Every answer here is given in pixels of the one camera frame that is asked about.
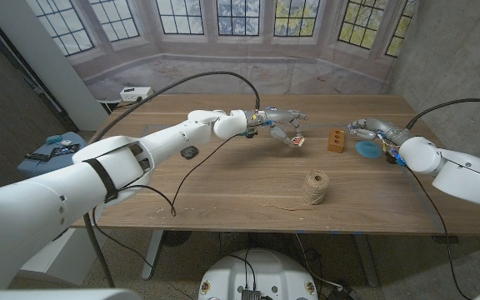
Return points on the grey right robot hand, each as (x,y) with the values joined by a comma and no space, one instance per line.
(379,127)

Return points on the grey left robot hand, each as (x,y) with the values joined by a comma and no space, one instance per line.
(277,116)

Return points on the red white match box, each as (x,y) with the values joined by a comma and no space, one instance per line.
(298,141)

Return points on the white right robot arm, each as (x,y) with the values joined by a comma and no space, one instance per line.
(456,171)

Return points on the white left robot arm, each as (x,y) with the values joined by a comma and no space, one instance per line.
(77,183)

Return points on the wooden block with two holes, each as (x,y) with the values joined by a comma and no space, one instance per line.
(336,141)

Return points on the blue round disc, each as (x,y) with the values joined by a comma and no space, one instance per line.
(368,150)

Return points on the printed window backdrop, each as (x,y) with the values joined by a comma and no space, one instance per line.
(306,62)

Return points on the brown twine spool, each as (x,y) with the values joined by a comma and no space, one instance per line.
(316,187)

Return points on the loose twine strand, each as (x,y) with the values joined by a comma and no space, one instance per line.
(281,206)

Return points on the grey table leg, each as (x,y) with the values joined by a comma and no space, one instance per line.
(152,254)
(367,260)

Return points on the white power strip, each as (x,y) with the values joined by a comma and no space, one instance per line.
(136,94)

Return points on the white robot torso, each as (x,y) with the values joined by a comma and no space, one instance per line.
(261,271)

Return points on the black round fan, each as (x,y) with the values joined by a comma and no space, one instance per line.
(176,238)

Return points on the white small object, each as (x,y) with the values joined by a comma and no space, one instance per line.
(66,142)

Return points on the long black remote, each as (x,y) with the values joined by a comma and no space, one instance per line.
(65,150)

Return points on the teal small object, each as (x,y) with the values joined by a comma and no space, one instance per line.
(53,139)

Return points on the blue stool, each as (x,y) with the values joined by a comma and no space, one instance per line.
(44,168)

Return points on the short black remote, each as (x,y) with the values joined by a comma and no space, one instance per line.
(36,157)

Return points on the white robot chest rim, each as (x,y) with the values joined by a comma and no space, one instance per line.
(56,295)

